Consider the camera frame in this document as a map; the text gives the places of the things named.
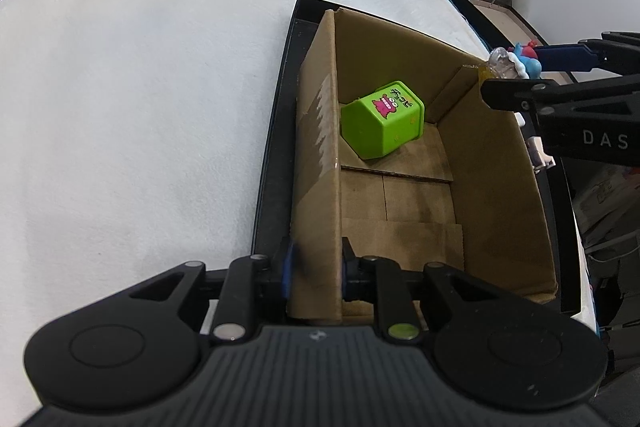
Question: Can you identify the green cup container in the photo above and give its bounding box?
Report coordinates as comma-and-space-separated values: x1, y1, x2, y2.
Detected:
340, 80, 426, 160

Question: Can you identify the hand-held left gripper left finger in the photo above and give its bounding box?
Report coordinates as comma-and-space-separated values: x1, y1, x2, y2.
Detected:
127, 241, 301, 343

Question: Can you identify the cardboard box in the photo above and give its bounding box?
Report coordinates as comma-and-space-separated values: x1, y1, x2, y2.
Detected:
286, 7, 558, 325

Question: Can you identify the black tray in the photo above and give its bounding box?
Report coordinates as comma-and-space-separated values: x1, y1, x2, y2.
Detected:
250, 0, 583, 320

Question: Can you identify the black box with brown inside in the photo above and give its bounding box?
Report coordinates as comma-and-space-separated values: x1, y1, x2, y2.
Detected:
450, 0, 551, 50

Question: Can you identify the red and blue toy figure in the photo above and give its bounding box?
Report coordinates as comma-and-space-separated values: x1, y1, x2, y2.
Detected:
507, 41, 546, 80

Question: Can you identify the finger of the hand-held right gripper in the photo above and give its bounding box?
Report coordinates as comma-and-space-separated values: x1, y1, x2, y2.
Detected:
479, 74, 640, 115
536, 32, 640, 74

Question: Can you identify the small glass bottle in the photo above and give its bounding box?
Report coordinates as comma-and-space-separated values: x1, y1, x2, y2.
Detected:
477, 47, 526, 82

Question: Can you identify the clear plastic packaging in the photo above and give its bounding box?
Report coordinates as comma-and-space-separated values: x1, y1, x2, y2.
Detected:
570, 157, 640, 253

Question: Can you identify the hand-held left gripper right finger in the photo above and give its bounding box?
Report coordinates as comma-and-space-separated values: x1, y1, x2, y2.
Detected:
341, 237, 506, 343

